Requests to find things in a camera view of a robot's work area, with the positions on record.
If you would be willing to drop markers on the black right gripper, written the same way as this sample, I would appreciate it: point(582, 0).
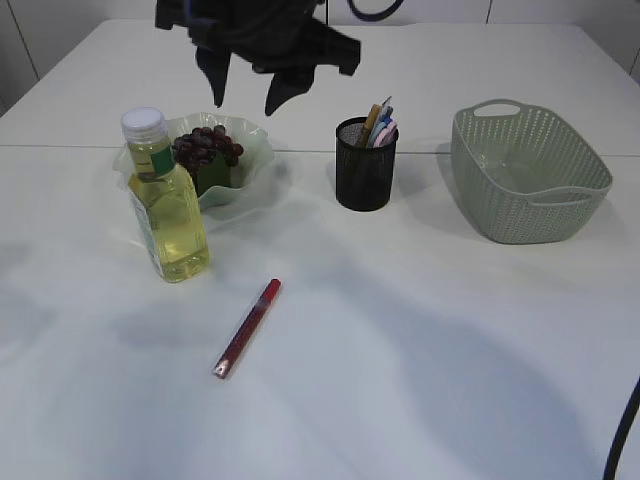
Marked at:
point(281, 37)

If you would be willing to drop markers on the pale green wavy glass plate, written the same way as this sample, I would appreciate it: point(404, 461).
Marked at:
point(257, 152)

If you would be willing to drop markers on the clear plastic sheet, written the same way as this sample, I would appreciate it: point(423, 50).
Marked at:
point(493, 163)

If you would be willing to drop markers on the silver glitter pen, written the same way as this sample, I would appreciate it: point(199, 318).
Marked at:
point(386, 108)

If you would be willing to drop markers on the gold glitter pen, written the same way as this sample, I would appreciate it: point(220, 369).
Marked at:
point(368, 126)

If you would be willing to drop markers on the black mesh pen holder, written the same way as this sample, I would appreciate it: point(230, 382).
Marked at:
point(364, 176)

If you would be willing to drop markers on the blue scissors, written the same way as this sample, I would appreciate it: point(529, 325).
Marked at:
point(379, 127)

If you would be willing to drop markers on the yellow tea bottle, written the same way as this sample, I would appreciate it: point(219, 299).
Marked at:
point(163, 198)

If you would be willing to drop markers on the red glitter pen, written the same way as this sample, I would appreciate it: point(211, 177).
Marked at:
point(245, 332)

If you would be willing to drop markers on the green woven plastic basket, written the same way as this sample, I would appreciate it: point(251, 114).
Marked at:
point(555, 180)

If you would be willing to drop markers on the red grape bunch with leaves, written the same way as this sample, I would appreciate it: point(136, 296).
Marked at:
point(209, 155)

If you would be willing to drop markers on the pink scissors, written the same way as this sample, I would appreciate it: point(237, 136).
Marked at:
point(386, 135)

